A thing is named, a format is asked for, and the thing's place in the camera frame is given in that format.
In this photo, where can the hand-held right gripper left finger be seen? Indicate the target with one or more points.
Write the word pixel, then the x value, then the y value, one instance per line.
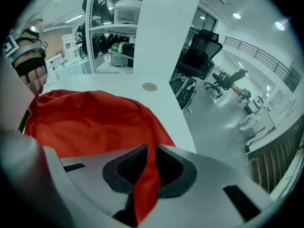
pixel 118 172

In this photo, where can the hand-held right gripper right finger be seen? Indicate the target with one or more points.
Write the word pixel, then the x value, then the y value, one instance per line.
pixel 175 172

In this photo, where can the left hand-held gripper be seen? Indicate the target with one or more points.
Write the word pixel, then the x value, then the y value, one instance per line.
pixel 26 50

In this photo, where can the red shirt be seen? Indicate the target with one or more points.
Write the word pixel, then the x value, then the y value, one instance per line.
pixel 95 125

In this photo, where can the person's left forearm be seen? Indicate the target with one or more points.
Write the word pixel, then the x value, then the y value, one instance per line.
pixel 35 24

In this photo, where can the person's left hand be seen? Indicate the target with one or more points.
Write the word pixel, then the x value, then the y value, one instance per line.
pixel 31 66

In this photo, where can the black wristwatch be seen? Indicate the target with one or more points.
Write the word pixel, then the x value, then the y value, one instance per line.
pixel 32 31

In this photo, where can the row of black hanging bags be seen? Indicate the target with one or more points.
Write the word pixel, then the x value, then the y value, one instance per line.
pixel 102 44

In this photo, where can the white metal shelf rack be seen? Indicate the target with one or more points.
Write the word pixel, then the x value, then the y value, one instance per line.
pixel 111 28

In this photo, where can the dark wooden staircase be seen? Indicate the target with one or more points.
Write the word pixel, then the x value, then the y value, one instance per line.
pixel 278 160

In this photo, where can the black office chair with headrest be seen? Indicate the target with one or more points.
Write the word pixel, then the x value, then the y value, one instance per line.
pixel 228 79

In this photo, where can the white storage box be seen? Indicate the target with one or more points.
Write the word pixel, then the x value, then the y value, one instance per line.
pixel 127 12

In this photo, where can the white ornate dressing table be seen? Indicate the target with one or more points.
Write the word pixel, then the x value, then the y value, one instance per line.
pixel 270 120

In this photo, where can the white mobile machine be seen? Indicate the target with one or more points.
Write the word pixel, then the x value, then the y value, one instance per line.
pixel 258 100

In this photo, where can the black mezzanine railing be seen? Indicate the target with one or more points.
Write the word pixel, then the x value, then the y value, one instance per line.
pixel 261 56

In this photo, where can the round ceiling light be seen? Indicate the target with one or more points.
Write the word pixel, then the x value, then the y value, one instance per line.
pixel 280 25
pixel 236 15

